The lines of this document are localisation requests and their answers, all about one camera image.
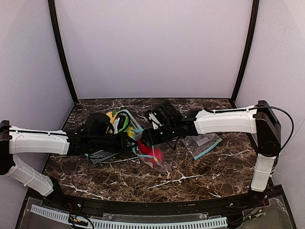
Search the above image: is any red apple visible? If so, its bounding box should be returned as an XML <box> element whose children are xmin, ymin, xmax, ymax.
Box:
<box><xmin>148</xmin><ymin>148</ymin><xmax>164</xmax><ymax>167</ymax></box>
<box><xmin>137</xmin><ymin>139</ymin><xmax>153</xmax><ymax>155</ymax></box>

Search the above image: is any clear zip top bag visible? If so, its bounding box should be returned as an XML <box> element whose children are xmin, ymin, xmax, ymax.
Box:
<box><xmin>131</xmin><ymin>129</ymin><xmax>171</xmax><ymax>173</ymax></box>

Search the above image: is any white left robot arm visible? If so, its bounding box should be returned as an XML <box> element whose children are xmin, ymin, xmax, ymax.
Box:
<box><xmin>0</xmin><ymin>113</ymin><xmax>137</xmax><ymax>197</ymax></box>

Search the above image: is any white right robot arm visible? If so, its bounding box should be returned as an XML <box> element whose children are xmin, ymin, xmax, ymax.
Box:
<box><xmin>141</xmin><ymin>100</ymin><xmax>288</xmax><ymax>192</ymax></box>

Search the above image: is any yellow lemon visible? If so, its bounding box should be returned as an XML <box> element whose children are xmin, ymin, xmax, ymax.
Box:
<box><xmin>127</xmin><ymin>126</ymin><xmax>134</xmax><ymax>138</ymax></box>

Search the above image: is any blue plastic basket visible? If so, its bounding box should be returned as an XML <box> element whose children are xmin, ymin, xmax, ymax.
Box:
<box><xmin>85</xmin><ymin>109</ymin><xmax>143</xmax><ymax>164</ymax></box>

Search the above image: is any yellow pear with leaf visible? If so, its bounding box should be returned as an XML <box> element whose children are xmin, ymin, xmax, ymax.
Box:
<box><xmin>106</xmin><ymin>109</ymin><xmax>117</xmax><ymax>122</ymax></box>

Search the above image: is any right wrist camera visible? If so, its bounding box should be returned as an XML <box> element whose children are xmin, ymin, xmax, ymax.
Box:
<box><xmin>145</xmin><ymin>110</ymin><xmax>162</xmax><ymax>129</ymax></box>

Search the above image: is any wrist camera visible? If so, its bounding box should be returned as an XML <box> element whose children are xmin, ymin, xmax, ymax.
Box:
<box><xmin>145</xmin><ymin>110</ymin><xmax>162</xmax><ymax>129</ymax></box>
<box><xmin>107</xmin><ymin>112</ymin><xmax>130</xmax><ymax>134</ymax></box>

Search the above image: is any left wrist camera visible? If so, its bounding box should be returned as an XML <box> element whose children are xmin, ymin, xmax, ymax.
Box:
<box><xmin>107</xmin><ymin>112</ymin><xmax>130</xmax><ymax>134</ymax></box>

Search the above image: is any black front rail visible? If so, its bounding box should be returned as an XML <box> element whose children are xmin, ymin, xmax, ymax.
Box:
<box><xmin>43</xmin><ymin>194</ymin><xmax>264</xmax><ymax>216</ymax></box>

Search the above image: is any white slotted cable duct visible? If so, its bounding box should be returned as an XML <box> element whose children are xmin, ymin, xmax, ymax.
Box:
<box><xmin>30</xmin><ymin>204</ymin><xmax>228</xmax><ymax>229</ymax></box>

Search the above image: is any right black frame post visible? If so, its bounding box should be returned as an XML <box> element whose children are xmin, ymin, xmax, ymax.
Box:
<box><xmin>230</xmin><ymin>0</ymin><xmax>260</xmax><ymax>107</ymax></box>

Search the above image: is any black frame post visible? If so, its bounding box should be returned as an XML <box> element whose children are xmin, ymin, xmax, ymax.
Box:
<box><xmin>48</xmin><ymin>0</ymin><xmax>78</xmax><ymax>104</ymax></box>
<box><xmin>230</xmin><ymin>0</ymin><xmax>260</xmax><ymax>107</ymax></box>

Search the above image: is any left black frame post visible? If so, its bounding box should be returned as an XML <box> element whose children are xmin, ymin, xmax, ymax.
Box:
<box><xmin>48</xmin><ymin>0</ymin><xmax>78</xmax><ymax>104</ymax></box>

